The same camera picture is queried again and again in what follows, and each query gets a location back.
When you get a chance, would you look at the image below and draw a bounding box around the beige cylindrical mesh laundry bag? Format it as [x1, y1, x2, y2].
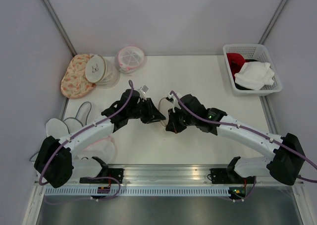
[85, 55, 120, 88]

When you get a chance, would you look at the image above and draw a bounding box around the white bra in basket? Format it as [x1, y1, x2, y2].
[234, 61, 275, 90]

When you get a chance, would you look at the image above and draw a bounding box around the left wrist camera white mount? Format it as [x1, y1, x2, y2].
[138, 85, 149, 99]

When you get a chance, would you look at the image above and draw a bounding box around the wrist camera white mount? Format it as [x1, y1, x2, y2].
[166, 92, 182, 113]
[138, 85, 149, 99]

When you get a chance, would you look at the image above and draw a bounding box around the white plastic basket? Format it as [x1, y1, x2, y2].
[223, 44, 282, 96]

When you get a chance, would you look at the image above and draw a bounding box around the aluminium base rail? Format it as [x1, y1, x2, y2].
[34, 163, 303, 186]

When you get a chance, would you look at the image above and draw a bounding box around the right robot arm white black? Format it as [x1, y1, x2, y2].
[165, 93, 305, 185]

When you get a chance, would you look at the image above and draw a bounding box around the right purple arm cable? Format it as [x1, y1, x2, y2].
[169, 90, 317, 183]

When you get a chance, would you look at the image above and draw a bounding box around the pink trimmed mesh laundry bag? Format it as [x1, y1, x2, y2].
[114, 46, 146, 74]

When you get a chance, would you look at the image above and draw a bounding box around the red garment in basket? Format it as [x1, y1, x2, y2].
[226, 53, 246, 76]

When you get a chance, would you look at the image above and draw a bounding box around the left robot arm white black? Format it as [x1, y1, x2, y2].
[34, 89, 166, 188]

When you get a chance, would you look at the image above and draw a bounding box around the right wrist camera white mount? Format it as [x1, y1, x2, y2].
[166, 92, 182, 113]

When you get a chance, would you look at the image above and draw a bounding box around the beige round mesh laundry bag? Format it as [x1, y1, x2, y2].
[158, 98, 173, 127]

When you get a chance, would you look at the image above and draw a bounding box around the white grey-trimmed mesh laundry bag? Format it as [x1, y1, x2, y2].
[46, 102, 116, 163]

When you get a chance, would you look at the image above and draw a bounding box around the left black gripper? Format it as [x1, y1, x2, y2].
[127, 98, 166, 124]

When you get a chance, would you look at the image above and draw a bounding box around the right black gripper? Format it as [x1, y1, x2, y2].
[166, 105, 197, 133]

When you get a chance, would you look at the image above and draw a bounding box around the white slotted cable duct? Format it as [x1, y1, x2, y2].
[45, 186, 230, 197]

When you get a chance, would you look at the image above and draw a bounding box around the floral peach laundry bag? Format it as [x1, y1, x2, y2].
[60, 54, 96, 99]

